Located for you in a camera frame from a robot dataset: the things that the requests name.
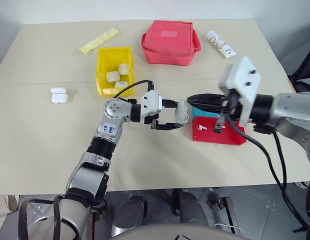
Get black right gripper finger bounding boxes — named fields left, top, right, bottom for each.
left=188, top=100, right=224, bottom=113
left=186, top=93, right=224, bottom=104

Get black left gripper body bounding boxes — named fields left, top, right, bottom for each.
left=143, top=99, right=171, bottom=130

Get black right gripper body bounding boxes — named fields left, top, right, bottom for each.
left=213, top=90, right=243, bottom=134

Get yellow plastic bin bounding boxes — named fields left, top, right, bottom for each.
left=94, top=46, right=135, bottom=97

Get teal open tray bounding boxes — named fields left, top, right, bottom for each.
left=191, top=104, right=221, bottom=119

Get red open tray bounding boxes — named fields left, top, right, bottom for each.
left=191, top=115, right=247, bottom=147

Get red fabric pouch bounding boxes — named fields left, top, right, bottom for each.
left=141, top=19, right=202, bottom=66

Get white printed tube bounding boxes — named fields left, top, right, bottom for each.
left=206, top=29, right=238, bottom=59

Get black chair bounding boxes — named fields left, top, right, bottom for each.
left=286, top=41, right=310, bottom=94

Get yellow sachet packet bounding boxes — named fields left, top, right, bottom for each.
left=77, top=27, right=120, bottom=55

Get grey robot torso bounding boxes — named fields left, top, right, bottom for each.
left=116, top=223, right=249, bottom=240

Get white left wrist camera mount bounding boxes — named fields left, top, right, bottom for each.
left=140, top=89, right=163, bottom=125

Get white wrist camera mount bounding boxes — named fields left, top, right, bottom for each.
left=140, top=89, right=163, bottom=125
left=218, top=56, right=263, bottom=127

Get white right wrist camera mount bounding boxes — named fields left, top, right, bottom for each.
left=218, top=56, right=263, bottom=127

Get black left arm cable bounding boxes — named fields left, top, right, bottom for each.
left=112, top=79, right=155, bottom=100

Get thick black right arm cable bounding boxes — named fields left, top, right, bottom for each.
left=226, top=91, right=310, bottom=230

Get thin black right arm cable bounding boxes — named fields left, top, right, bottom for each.
left=254, top=124, right=288, bottom=200

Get white floor cable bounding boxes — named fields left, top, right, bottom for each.
left=213, top=223, right=244, bottom=236

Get black left shoulder cable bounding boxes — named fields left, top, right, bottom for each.
left=17, top=194, right=63, bottom=240

